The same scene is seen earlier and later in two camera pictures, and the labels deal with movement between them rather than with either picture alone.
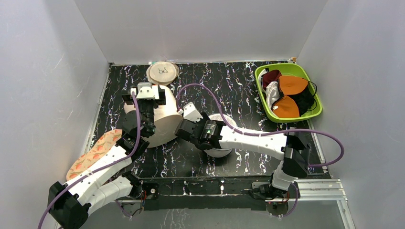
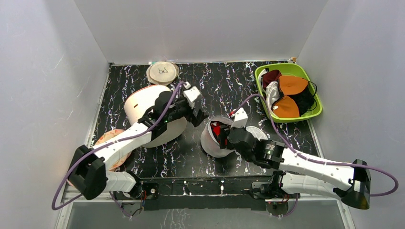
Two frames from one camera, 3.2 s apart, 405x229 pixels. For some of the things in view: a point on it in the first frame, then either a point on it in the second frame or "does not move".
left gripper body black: x=147 y=109 to x=183 y=110
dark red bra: x=270 y=77 does not move
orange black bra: x=297 y=97 does not move
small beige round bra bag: x=162 y=72 does not move
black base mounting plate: x=207 y=194 does not move
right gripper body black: x=183 y=129 to x=224 y=137
